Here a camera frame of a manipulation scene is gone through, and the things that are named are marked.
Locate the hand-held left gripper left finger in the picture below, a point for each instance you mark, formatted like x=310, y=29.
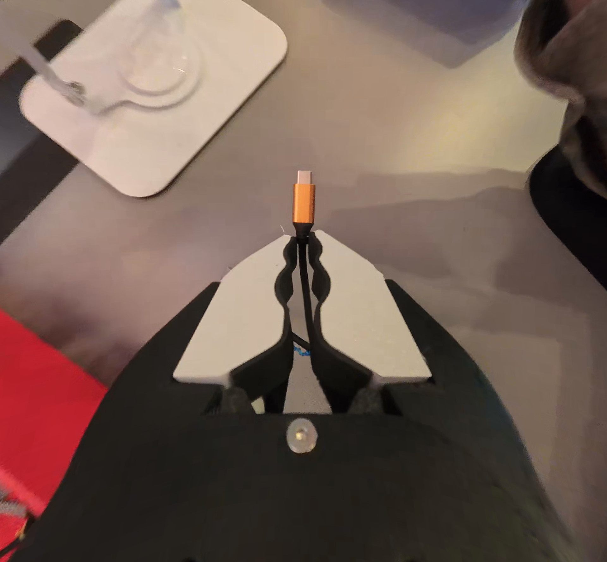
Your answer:
x=237, y=329

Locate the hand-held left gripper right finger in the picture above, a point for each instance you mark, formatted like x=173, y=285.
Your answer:
x=370, y=329

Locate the red plastic bin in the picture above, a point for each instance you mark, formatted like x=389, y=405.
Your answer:
x=38, y=405

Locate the black cushion pad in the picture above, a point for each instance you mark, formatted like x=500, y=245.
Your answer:
x=578, y=239

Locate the white metal stand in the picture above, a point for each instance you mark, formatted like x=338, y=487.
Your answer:
x=213, y=73

